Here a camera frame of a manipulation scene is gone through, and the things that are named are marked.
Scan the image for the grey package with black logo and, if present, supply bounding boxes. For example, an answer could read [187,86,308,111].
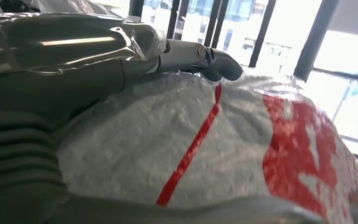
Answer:
[55,66,358,224]

